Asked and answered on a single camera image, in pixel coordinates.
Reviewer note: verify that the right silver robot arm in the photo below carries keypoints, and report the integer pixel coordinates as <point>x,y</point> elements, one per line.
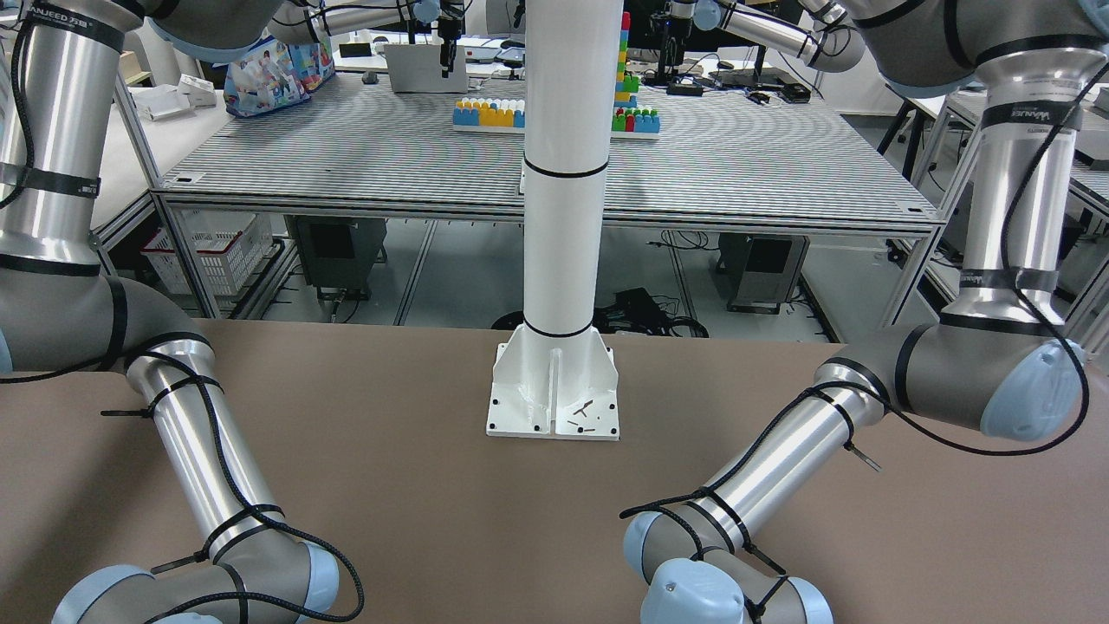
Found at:
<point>62,314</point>

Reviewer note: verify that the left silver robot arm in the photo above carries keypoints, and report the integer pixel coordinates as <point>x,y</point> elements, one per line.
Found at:
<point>996,361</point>

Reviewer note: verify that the white pillar with base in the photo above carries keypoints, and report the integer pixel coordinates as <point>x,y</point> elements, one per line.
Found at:
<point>555,378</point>

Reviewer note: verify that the striped table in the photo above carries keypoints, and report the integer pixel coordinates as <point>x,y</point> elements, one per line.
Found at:
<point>721,162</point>

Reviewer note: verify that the white plastic basket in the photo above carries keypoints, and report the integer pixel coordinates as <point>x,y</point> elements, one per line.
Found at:
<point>229,246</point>

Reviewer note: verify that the colourful printed bag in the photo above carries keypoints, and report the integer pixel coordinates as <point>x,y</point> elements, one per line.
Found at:
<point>274,75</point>

